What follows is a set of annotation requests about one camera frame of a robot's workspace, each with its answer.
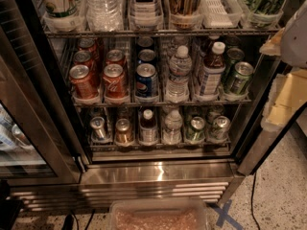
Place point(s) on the black cable plug left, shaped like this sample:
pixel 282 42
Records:
pixel 70 222

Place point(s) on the stainless steel fridge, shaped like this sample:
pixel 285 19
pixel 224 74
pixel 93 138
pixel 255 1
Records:
pixel 45 47

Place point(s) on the right green can bottom shelf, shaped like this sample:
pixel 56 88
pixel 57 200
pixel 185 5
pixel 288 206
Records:
pixel 219 129

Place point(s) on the brown can bottom shelf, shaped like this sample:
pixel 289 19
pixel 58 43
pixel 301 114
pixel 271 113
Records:
pixel 123 131

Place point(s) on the blue pepsi can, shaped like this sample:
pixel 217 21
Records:
pixel 147 56
pixel 146 81
pixel 145 42

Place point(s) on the large water bottle top shelf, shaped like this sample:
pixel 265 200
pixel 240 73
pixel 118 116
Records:
pixel 104 15

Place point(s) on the back left red can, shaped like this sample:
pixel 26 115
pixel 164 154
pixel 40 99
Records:
pixel 89 44

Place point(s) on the water bottle bottom shelf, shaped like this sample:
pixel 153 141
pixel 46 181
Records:
pixel 172 126

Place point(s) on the empty white plastic tray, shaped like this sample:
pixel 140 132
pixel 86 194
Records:
pixel 220 14

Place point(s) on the glass fridge door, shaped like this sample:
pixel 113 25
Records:
pixel 19 96

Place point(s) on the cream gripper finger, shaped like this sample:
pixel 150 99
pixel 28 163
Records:
pixel 287 95
pixel 272 46

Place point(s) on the front green can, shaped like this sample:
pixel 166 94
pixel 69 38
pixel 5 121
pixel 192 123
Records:
pixel 238 79

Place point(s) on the middle left red can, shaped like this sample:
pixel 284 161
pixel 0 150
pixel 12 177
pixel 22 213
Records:
pixel 84 57

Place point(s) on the left green can bottom shelf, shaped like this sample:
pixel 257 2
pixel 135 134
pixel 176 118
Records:
pixel 194 131

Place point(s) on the middle blue pepsi can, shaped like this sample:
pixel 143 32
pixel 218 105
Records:
pixel 147 56

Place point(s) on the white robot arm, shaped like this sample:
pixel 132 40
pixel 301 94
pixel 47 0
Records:
pixel 294 40

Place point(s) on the middle green can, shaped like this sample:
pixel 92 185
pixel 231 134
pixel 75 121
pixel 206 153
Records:
pixel 231 57

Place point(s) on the red coke can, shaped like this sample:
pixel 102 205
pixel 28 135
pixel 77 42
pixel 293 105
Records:
pixel 116 56
pixel 115 81

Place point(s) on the clear water bottle middle shelf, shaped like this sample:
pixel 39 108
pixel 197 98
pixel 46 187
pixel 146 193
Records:
pixel 180 67

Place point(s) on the brown tea bottle white cap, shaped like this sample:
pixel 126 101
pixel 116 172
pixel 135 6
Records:
pixel 212 69

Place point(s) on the brown bottle bottom shelf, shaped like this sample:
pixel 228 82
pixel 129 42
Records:
pixel 148 128

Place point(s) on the front blue pepsi can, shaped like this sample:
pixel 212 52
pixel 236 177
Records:
pixel 146 81

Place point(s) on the blue tape cross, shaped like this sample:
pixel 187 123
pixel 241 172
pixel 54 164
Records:
pixel 225 217

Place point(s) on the silver can bottom shelf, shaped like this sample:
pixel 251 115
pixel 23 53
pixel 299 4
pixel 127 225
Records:
pixel 98 126

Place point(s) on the clear plastic bin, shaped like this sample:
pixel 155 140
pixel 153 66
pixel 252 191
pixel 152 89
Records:
pixel 183 213

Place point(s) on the back blue pepsi can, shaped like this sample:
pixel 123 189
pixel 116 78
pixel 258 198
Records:
pixel 145 42

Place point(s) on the front left red can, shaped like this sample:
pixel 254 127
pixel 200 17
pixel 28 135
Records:
pixel 83 81

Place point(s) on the white labelled bottle top shelf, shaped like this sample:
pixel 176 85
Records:
pixel 145 14

